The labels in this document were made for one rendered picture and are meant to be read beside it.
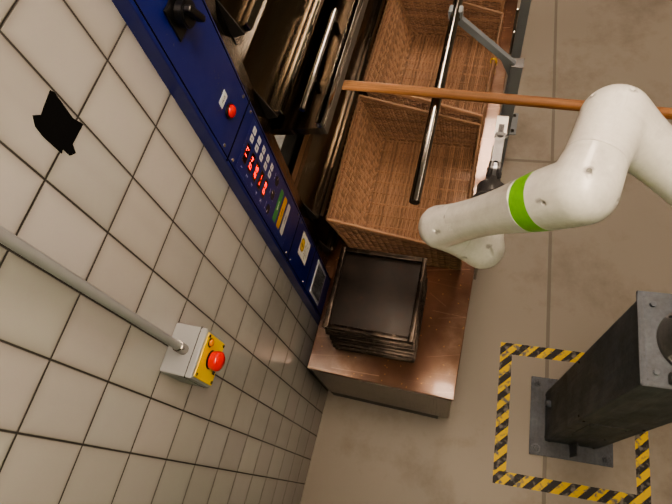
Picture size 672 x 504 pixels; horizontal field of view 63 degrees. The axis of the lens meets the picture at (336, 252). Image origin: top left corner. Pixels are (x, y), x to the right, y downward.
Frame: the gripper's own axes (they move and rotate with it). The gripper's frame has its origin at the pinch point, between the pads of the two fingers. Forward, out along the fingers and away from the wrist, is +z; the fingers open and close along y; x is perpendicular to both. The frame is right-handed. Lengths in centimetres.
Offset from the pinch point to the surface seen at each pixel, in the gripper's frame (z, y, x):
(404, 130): 37, 53, -36
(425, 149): -6.2, 1.6, -19.5
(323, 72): -2, -22, -46
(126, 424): -96, -35, -56
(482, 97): 11.6, -1.1, -6.4
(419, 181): -16.8, 1.7, -19.2
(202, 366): -83, -29, -48
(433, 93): 11.5, -1.1, -20.3
